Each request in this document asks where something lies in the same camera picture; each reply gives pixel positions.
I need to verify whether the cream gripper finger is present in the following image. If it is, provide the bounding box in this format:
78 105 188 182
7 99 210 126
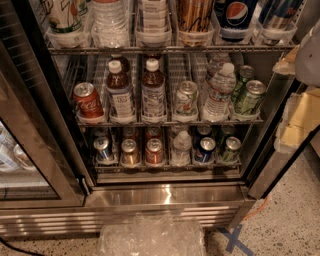
273 46 300 75
274 88 320 154

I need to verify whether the brown tea bottle white cap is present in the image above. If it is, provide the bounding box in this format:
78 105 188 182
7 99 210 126
141 58 166 123

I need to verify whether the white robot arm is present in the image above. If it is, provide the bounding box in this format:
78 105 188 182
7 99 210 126
273 20 320 154

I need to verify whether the rear water bottle middle shelf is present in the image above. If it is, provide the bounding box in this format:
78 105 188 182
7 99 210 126
206 53 231 82

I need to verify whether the Pepsi bottle top shelf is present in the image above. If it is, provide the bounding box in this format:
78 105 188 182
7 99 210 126
214 0 258 42

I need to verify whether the clear water bottle middle shelf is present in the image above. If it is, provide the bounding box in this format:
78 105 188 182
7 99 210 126
202 63 237 122

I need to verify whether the clear water bottle shelf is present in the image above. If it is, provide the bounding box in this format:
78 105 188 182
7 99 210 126
202 63 237 122
91 0 129 48

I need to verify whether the small water bottle bottom shelf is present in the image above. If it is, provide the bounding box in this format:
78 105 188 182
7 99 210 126
171 131 192 166

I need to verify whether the white labelled bottle top shelf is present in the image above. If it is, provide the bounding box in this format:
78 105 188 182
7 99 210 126
138 0 168 33

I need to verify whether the red can bottom shelf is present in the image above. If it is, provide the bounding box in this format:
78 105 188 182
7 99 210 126
146 138 163 165

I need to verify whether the rear tea bottle left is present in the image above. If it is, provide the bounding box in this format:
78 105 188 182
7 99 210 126
111 54 131 75

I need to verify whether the brown tea bottle left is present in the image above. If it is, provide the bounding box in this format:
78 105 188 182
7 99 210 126
107 60 136 124

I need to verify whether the gold can bottom shelf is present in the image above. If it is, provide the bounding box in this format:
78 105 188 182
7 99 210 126
121 139 139 166

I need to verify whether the clear water bottle top shelf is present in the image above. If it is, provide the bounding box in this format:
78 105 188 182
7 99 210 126
91 0 129 48

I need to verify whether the stainless steel fridge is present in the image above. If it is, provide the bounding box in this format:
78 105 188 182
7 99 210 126
0 0 319 237

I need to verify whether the glass fridge door left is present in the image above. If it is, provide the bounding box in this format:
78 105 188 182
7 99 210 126
0 45 84 210

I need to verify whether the green can rear right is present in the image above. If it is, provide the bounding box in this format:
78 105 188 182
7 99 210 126
231 65 255 102

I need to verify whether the blue silver energy can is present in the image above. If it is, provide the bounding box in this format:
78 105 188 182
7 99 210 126
258 0 303 31

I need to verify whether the green can front right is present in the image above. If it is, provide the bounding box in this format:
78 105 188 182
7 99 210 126
234 80 266 116

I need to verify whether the green can bottom right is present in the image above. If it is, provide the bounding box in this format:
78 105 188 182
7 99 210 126
220 136 241 162

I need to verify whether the blue Pepsi can bottom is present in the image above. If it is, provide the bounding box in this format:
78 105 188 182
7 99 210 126
195 137 216 163

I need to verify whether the white green soda can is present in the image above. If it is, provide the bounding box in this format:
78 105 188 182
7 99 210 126
174 81 198 116

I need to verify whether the tall gold patterned can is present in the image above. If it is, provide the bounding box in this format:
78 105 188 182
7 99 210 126
176 0 215 33

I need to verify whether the blue tape cross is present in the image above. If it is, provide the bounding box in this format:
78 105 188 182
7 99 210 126
218 224 254 256

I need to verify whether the clear plastic bag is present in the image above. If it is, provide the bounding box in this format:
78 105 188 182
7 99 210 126
94 215 207 256

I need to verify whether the blue can bottom left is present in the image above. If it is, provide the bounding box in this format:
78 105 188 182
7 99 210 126
93 137 114 164

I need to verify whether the red Coca-Cola can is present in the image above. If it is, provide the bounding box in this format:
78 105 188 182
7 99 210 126
73 82 104 118

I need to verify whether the tall white green can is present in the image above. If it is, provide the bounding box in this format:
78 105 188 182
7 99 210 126
46 0 82 34

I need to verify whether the orange cable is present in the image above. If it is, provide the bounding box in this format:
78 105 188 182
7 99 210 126
242 194 272 222

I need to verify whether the black cable on floor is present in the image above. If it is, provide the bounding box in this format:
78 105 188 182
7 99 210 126
0 237 46 256

